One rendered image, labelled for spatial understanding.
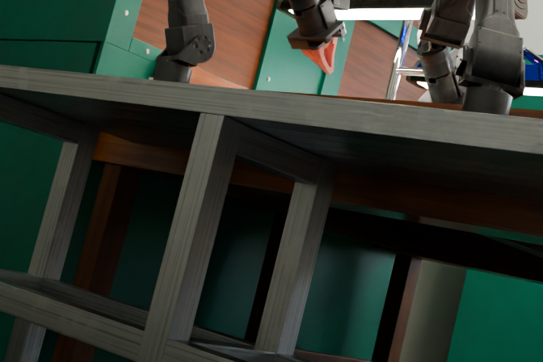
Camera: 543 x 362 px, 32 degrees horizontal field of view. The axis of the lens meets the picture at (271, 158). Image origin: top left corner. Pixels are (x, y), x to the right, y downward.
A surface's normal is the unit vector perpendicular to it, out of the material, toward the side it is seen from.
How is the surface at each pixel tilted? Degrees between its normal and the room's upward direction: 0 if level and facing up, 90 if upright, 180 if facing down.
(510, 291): 90
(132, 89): 90
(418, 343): 90
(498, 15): 56
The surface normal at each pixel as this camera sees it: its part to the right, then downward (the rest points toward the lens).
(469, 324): -0.59, -0.24
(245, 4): 0.72, 0.10
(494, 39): 0.18, -0.62
